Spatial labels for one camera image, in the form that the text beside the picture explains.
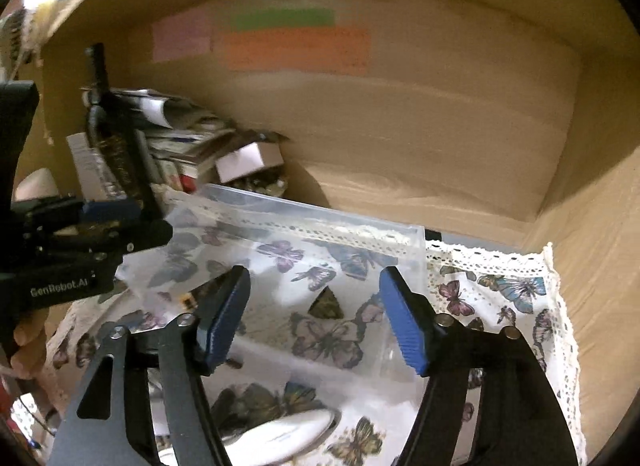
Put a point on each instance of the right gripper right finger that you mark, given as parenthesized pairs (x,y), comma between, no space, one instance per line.
(519,421)

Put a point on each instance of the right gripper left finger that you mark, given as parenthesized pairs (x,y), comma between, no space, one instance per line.
(109,420)

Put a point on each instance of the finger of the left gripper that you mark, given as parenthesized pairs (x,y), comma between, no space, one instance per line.
(141,235)
(111,210)

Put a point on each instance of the white handheld light device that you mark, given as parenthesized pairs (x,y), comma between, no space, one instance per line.
(281,440)

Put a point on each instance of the person's left hand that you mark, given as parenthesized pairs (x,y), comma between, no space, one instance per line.
(31,339)

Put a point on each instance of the white cylindrical candle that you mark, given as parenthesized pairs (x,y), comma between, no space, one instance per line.
(38,184)

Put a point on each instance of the dark wine bottle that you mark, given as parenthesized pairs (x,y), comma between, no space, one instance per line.
(110,129)

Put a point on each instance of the stack of papers and booklets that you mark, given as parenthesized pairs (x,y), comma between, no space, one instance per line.
(180,142)

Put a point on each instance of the butterfly print lace cloth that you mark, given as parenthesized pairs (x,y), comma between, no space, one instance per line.
(483,290)

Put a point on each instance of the small white cardboard box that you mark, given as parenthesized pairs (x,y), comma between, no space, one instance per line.
(247,160)

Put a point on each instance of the clear plastic storage box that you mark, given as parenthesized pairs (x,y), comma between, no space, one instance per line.
(292,252)

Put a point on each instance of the dark triangular object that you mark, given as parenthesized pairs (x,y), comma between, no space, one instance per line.
(326,306)

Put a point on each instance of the pink sticky note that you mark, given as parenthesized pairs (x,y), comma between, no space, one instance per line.
(181,35)

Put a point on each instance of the green sticky note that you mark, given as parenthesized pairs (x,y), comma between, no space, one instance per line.
(271,18)

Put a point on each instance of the orange sticky note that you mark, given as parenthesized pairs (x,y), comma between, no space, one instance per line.
(326,50)

